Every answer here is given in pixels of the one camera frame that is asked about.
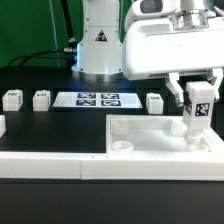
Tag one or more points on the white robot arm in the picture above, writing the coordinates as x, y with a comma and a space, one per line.
100, 52

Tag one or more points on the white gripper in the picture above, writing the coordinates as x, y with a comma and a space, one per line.
152, 48

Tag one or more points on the white U-shaped fence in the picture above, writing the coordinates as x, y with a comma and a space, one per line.
112, 166

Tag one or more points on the white marker sheet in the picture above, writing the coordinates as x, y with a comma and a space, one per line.
97, 100

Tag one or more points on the white square table top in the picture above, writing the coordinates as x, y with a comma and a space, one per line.
139, 134

